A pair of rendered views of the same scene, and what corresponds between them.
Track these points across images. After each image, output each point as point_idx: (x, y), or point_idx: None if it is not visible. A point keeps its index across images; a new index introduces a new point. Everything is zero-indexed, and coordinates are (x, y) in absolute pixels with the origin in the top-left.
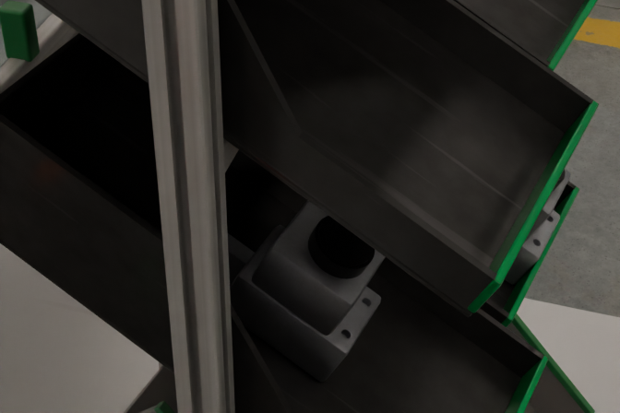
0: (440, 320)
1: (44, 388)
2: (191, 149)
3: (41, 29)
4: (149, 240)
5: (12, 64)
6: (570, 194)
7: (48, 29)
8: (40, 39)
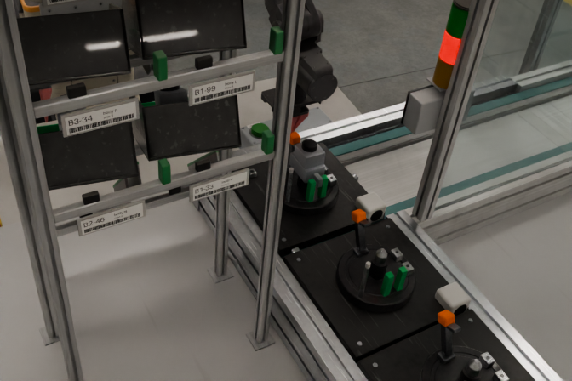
0: None
1: None
2: None
3: (145, 186)
4: None
5: (173, 177)
6: (37, 127)
7: (144, 184)
8: (151, 182)
